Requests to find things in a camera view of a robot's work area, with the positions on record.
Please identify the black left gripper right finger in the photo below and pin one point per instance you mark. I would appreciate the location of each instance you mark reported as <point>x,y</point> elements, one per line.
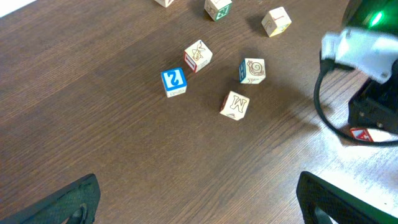
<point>322,202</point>

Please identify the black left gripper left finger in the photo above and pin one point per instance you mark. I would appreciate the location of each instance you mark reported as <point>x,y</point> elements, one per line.
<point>76,203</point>

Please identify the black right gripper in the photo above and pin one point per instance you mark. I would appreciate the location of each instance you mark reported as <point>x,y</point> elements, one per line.
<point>374,105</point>

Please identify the wooden block letter L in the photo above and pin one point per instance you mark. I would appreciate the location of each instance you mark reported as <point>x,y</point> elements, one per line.
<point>372,135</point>

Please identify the wooden block snail picture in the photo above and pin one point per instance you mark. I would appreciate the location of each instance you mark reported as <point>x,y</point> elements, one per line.
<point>252,71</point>

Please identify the wooden block letter J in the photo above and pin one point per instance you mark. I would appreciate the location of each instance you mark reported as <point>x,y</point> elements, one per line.
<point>276,21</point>

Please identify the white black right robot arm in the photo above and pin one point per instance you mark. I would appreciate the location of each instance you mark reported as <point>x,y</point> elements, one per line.
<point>374,15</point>

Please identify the wooden block letter M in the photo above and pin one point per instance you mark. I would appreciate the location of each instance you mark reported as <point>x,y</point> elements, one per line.
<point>234,106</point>

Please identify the wooden block blue number 2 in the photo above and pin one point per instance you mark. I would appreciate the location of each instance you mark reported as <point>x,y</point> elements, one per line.
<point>174,82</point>

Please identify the wooden block fox picture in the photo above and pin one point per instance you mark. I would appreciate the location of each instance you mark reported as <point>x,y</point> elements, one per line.
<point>197,56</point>

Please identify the wooden block green side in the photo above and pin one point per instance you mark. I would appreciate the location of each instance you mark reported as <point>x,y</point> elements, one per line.
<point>218,9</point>

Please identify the blue top wooden block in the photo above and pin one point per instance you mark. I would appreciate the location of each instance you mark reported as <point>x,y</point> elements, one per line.
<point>165,3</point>

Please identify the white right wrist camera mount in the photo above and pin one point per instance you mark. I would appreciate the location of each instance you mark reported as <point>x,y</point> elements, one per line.
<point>371,52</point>

